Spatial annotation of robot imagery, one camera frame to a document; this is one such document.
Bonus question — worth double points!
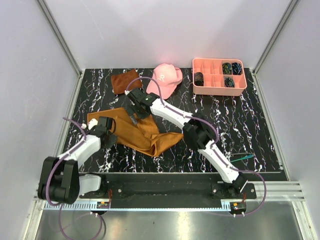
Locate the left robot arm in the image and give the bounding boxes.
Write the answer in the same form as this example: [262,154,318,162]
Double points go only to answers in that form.
[37,116,117,206]

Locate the green patterned rolled sock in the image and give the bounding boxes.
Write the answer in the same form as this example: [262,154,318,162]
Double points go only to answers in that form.
[222,62,232,75]

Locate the iridescent rainbow fork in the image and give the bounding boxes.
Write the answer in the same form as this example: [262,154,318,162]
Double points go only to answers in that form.
[230,154,254,163]

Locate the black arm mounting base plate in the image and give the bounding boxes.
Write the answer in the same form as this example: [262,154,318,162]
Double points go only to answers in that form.
[81,173,257,211]

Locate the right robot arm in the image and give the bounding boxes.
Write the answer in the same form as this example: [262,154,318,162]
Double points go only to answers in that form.
[125,88,248,199]

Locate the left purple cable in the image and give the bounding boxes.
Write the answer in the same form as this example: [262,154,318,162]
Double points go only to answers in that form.
[44,116,106,240]

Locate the orange cloth napkin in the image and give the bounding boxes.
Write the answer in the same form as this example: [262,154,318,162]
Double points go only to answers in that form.
[87,107,183,157]

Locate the pink divided organizer tray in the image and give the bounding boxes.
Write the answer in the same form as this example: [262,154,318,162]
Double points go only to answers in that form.
[192,57,248,97]

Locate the pink baseball cap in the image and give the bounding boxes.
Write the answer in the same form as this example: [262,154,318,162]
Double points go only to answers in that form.
[152,63,183,100]

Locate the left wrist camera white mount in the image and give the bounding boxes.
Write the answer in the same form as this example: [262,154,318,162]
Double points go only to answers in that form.
[81,118,98,130]

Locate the dark rolled sock left compartment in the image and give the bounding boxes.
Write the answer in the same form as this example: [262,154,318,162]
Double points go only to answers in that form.
[194,72,204,87]

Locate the brown folded cloth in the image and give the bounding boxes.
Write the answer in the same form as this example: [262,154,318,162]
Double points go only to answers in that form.
[111,69,140,95]

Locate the blue patterned rolled sock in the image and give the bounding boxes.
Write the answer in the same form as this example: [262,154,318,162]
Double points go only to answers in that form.
[231,62,243,76]

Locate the teal patterned rolled sock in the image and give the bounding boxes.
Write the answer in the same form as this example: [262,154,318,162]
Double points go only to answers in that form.
[224,76,235,88]

